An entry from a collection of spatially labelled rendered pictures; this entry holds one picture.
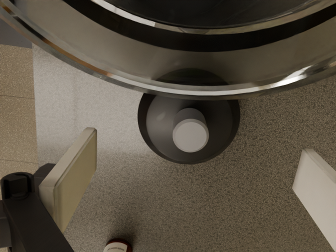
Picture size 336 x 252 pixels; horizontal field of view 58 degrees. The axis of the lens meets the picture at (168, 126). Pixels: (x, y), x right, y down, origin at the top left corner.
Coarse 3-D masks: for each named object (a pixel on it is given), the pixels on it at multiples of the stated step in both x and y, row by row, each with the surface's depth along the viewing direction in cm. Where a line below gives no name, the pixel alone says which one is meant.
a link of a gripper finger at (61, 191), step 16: (80, 144) 16; (96, 144) 19; (64, 160) 14; (80, 160) 16; (48, 176) 13; (64, 176) 13; (80, 176) 16; (48, 192) 12; (64, 192) 14; (80, 192) 16; (48, 208) 13; (64, 208) 14; (64, 224) 14
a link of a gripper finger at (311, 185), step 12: (300, 156) 19; (312, 156) 18; (300, 168) 19; (312, 168) 17; (324, 168) 16; (300, 180) 19; (312, 180) 17; (324, 180) 16; (300, 192) 19; (312, 192) 17; (324, 192) 16; (312, 204) 17; (324, 204) 16; (312, 216) 17; (324, 216) 16; (324, 228) 16
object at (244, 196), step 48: (48, 96) 29; (96, 96) 29; (288, 96) 29; (48, 144) 31; (144, 144) 31; (240, 144) 30; (288, 144) 30; (96, 192) 33; (144, 192) 33; (192, 192) 32; (240, 192) 32; (288, 192) 32; (96, 240) 35; (144, 240) 35; (192, 240) 35; (240, 240) 35; (288, 240) 34
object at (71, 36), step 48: (0, 0) 5; (48, 0) 5; (96, 0) 5; (144, 0) 20; (240, 0) 14; (288, 0) 7; (48, 48) 5; (96, 48) 5; (144, 48) 5; (192, 48) 5; (240, 48) 5; (288, 48) 5; (192, 96) 6; (240, 96) 6
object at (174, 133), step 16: (144, 96) 26; (160, 96) 25; (144, 112) 26; (160, 112) 26; (176, 112) 26; (192, 112) 24; (208, 112) 26; (224, 112) 26; (144, 128) 27; (160, 128) 26; (176, 128) 23; (192, 128) 23; (208, 128) 26; (224, 128) 26; (160, 144) 27; (176, 144) 24; (192, 144) 23; (208, 144) 27; (224, 144) 27; (176, 160) 27; (192, 160) 27
